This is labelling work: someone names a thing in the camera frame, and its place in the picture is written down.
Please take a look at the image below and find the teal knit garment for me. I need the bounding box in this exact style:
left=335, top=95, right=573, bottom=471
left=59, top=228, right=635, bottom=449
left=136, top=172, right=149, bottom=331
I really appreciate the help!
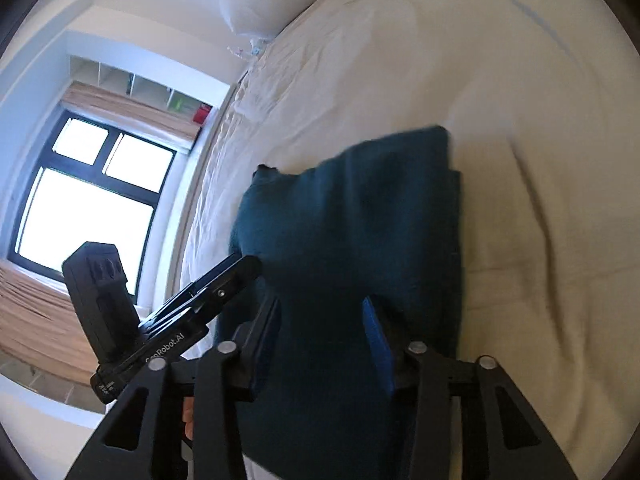
left=229, top=125, right=465, bottom=478

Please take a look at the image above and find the white open wall shelf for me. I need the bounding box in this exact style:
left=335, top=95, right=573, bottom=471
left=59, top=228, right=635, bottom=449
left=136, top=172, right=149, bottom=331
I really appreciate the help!
left=69, top=55, right=217, bottom=122

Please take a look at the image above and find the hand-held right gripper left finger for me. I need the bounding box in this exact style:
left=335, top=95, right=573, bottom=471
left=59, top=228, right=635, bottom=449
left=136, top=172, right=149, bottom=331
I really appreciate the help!
left=64, top=296, right=282, bottom=480

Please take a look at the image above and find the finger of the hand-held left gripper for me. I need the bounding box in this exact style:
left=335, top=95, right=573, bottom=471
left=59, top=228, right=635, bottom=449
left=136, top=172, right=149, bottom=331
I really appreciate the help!
left=147, top=256, right=264, bottom=333
left=142, top=254, right=242, bottom=322

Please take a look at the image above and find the bed with white sheet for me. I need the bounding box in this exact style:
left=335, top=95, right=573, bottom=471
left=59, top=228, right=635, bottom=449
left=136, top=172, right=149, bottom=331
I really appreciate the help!
left=177, top=0, right=638, bottom=480

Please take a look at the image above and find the beige roller blind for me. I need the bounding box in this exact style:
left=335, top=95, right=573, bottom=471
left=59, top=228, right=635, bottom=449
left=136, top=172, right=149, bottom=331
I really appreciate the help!
left=0, top=259, right=103, bottom=387
left=60, top=81, right=202, bottom=150

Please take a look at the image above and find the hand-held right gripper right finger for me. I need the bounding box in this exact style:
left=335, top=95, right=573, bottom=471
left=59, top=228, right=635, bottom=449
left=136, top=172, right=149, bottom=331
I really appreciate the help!
left=361, top=295, right=580, bottom=480

